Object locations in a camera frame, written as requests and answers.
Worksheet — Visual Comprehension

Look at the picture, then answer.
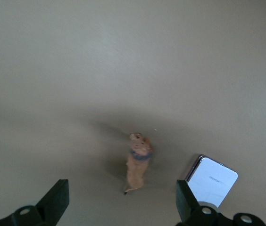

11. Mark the brown table cover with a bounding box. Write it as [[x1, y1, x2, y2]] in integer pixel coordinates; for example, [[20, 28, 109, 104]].
[[0, 0, 266, 226]]

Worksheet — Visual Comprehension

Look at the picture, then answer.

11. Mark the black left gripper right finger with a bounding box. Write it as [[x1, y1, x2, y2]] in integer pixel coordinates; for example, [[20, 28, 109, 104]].
[[175, 179, 266, 226]]

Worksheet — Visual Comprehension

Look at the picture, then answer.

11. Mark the brown lion statue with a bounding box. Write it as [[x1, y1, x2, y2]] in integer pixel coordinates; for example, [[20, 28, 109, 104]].
[[123, 132, 154, 196]]

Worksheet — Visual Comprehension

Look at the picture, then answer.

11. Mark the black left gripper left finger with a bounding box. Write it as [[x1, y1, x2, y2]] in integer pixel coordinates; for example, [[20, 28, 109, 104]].
[[0, 179, 70, 226]]

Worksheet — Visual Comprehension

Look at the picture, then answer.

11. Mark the lavender paper card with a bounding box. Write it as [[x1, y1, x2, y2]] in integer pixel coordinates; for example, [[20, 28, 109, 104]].
[[184, 154, 239, 208]]

